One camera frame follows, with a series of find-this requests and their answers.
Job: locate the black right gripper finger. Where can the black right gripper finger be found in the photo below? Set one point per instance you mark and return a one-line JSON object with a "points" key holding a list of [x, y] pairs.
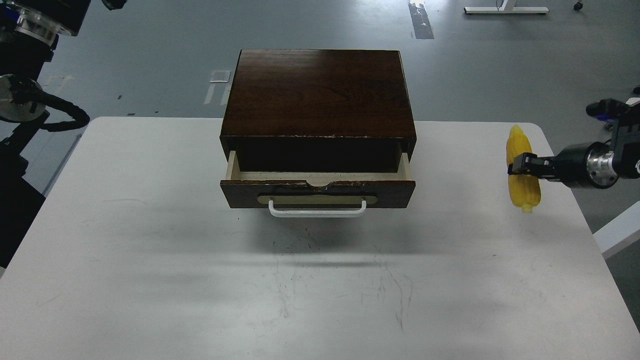
{"points": [[523, 164]]}

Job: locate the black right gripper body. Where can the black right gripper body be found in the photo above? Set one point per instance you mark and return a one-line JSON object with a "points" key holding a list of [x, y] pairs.
{"points": [[586, 165]]}

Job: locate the yellow corn cob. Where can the yellow corn cob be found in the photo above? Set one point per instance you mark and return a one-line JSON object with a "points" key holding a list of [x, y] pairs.
{"points": [[524, 189]]}

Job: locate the wooden drawer with white handle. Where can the wooden drawer with white handle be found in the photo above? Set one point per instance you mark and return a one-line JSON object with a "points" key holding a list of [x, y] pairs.
{"points": [[317, 194]]}

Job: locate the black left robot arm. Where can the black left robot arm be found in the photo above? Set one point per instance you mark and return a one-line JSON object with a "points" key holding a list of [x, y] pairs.
{"points": [[29, 35]]}

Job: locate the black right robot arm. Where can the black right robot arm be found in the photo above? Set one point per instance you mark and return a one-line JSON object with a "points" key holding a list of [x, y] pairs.
{"points": [[622, 118]]}

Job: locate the dark wooden drawer cabinet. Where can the dark wooden drawer cabinet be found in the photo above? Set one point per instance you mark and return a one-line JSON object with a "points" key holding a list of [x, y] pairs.
{"points": [[297, 110]]}

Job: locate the white desk leg base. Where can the white desk leg base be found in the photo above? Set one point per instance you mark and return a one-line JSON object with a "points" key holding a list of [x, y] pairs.
{"points": [[506, 7]]}

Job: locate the grey floor tape strip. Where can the grey floor tape strip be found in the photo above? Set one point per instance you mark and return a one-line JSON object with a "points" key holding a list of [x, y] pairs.
{"points": [[422, 28]]}

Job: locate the white floor tape marks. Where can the white floor tape marks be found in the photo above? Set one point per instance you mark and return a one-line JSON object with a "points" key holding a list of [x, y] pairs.
{"points": [[219, 79]]}

